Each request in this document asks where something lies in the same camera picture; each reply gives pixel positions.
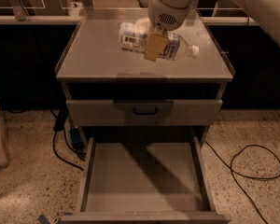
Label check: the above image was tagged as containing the grey drawer cabinet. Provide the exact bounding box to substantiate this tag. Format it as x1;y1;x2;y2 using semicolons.
57;8;234;141

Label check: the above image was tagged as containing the black floor cable left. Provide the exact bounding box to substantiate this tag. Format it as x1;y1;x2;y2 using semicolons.
49;108;87;172

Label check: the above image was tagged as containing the black drawer handle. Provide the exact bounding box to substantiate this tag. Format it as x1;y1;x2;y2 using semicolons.
133;107;159;116

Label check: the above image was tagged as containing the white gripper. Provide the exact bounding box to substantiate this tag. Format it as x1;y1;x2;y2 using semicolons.
145;0;194;62

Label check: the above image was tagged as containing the white paper bowl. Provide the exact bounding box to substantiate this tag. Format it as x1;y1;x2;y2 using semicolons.
135;17;152;32

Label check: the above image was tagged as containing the clear plastic water bottle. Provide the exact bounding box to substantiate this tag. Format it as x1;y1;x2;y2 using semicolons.
119;22;200;61

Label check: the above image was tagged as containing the black floor cable right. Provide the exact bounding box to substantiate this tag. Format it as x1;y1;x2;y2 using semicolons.
204;139;280;224

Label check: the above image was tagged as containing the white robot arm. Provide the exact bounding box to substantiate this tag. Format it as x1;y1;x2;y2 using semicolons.
145;0;280;61

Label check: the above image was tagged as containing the black floor cable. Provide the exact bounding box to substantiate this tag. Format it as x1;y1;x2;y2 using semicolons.
49;108;87;172
204;139;280;224

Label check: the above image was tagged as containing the blue tape piece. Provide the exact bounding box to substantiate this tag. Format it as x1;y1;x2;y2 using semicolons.
37;215;50;224

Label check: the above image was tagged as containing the closed grey top drawer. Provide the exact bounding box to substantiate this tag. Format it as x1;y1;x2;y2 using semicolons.
66;100;222;126

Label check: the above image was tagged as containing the blue power adapter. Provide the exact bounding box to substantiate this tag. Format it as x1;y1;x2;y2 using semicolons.
70;128;84;149

